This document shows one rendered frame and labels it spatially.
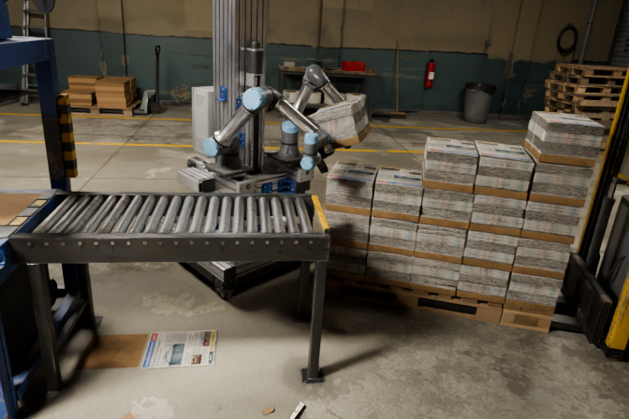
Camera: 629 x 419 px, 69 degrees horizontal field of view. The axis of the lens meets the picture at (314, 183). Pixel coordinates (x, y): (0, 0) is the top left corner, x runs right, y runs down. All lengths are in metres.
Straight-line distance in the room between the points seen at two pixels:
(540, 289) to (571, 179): 0.70
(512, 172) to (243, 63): 1.74
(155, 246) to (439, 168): 1.60
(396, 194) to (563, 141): 0.94
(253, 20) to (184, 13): 6.24
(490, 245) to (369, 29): 7.06
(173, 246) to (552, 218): 2.06
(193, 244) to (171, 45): 7.45
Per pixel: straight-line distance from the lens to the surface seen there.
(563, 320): 3.33
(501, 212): 2.87
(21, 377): 2.58
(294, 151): 3.17
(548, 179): 2.85
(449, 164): 2.75
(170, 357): 2.68
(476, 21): 10.24
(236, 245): 2.07
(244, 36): 3.04
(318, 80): 3.11
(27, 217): 2.44
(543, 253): 3.01
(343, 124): 2.70
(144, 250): 2.12
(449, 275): 3.01
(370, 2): 9.48
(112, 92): 8.51
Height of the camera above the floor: 1.71
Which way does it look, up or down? 19 degrees down
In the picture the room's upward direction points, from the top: 4 degrees clockwise
